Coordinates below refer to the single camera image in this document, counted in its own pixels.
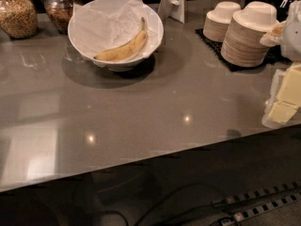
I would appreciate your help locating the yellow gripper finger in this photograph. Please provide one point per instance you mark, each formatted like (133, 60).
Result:
(285, 97)

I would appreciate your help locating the yellow banana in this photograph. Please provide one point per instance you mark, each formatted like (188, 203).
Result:
(126, 50)

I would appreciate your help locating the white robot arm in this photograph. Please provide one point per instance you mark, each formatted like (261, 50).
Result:
(287, 35)

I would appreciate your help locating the white bowl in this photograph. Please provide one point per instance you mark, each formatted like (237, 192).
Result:
(120, 64)

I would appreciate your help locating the black rubber mat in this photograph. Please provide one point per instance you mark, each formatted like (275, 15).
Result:
(273, 56)

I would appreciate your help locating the right stack of paper bowls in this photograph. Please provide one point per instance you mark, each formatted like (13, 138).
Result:
(241, 45)

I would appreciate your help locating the stack of paper bowls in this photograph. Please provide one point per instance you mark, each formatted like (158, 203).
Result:
(241, 45)
(217, 20)

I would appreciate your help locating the upper power strip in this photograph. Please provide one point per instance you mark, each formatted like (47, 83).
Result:
(257, 193)

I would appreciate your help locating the power strip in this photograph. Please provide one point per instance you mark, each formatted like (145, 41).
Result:
(252, 212)
(257, 193)

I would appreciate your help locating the left stack of paper bowls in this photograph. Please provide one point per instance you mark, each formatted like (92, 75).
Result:
(217, 20)

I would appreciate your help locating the lower power strip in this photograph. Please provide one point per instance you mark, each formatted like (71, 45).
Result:
(252, 212)

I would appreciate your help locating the white sign stand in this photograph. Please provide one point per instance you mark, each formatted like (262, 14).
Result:
(174, 9)

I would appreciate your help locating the white paper liner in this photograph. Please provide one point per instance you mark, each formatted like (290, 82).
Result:
(103, 25)

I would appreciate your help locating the glass jar of granola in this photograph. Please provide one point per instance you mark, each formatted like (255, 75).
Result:
(60, 12)

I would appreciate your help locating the glass jar of cereal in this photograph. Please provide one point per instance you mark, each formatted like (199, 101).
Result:
(18, 18)

